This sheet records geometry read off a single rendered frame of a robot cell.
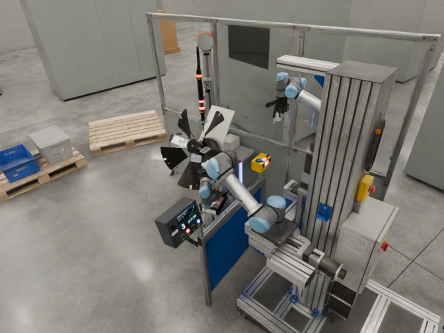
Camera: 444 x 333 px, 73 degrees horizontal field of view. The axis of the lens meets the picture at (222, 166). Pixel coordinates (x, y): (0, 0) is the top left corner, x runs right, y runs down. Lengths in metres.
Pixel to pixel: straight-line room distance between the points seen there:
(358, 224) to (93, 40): 6.69
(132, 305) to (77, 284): 0.62
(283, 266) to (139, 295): 1.56
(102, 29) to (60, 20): 0.81
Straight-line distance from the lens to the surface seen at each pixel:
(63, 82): 7.56
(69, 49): 7.46
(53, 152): 4.87
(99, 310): 3.11
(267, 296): 2.69
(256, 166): 2.55
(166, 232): 1.84
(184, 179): 2.53
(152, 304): 2.99
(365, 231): 1.85
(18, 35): 14.03
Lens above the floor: 2.49
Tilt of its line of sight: 35 degrees down
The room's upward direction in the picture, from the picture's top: 3 degrees counter-clockwise
